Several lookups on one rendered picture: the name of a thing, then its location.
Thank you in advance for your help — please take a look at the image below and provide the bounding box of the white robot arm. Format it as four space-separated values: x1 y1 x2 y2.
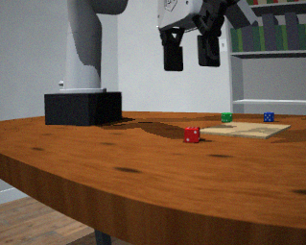
59 0 257 94

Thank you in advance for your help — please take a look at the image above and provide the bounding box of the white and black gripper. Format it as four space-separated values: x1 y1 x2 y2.
157 0 227 71

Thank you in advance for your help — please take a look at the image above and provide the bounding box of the blue die with white pips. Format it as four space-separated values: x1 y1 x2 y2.
264 112 274 122

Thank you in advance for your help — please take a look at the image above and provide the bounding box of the red die with white pips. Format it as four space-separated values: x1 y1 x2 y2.
184 127 200 143

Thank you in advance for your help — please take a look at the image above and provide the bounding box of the green die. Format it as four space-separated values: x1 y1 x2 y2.
222 112 232 123

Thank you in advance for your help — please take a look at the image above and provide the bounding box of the beige flat mat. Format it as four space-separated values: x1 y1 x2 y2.
200 122 291 139

